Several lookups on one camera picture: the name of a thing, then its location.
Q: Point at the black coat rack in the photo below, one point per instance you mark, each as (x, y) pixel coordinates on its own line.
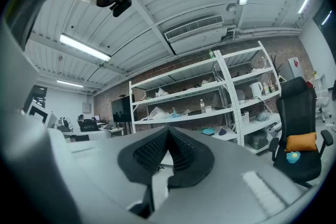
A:
(277, 64)

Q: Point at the black TV screen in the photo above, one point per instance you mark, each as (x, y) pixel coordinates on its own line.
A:
(122, 110)

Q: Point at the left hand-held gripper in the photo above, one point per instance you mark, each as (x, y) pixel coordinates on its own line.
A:
(39, 114)

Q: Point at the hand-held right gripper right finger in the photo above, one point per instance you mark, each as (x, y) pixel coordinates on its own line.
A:
(236, 178)

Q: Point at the round ceiling sensor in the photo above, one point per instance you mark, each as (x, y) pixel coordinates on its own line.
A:
(231, 7)

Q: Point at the white office desk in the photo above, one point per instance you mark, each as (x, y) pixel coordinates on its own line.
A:
(113, 129)

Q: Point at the wide white shelf rack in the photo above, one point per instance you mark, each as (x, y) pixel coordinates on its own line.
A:
(183, 93)

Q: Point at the blue plush toy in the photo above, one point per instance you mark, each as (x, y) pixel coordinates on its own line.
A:
(292, 157)

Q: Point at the clear plastic bottle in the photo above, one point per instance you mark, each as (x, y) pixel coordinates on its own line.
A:
(202, 106)

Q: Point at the white ceiling air conditioner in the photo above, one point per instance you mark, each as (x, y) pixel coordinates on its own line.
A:
(195, 34)

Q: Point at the grey wall box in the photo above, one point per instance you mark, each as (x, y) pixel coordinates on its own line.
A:
(86, 107)

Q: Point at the black office chair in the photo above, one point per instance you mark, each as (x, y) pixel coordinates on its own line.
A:
(299, 112)

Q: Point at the white plastic basket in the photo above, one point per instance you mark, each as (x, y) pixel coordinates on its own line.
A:
(244, 118)

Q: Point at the orange cushion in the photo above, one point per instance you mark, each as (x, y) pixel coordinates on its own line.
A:
(302, 142)

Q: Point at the green bottle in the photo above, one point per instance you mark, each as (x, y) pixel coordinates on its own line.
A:
(211, 54)

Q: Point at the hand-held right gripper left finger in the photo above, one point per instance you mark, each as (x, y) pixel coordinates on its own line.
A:
(110, 165)

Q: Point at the white office chair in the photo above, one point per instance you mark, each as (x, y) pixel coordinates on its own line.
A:
(322, 101)

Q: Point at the white kettle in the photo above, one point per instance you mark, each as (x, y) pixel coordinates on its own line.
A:
(256, 88)

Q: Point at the white cabinet with red mark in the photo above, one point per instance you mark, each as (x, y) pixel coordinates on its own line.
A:
(296, 68)

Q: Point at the narrow white shelf rack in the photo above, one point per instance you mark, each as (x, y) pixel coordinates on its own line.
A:
(258, 101)

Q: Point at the black head-worn camera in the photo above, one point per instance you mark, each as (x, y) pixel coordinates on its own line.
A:
(122, 6)

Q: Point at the grey storage box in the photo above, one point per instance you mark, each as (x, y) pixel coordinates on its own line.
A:
(258, 139)

